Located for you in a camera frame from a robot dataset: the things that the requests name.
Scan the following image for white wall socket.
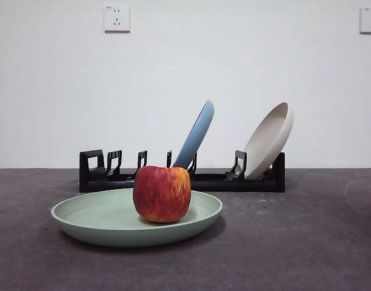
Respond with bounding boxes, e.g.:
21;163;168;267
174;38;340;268
359;6;371;35
104;5;132;33

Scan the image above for black plate rack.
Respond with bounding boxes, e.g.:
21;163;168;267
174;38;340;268
79;149;286;193

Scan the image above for red yellow apple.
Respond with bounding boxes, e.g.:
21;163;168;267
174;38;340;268
132;165;192;224

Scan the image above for beige round plate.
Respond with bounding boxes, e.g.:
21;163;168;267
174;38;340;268
242;102;295;180

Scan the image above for light blue round plate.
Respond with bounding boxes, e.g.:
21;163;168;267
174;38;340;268
172;99;215;170

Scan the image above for green round plate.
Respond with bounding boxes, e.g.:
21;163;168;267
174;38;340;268
50;187;224;248

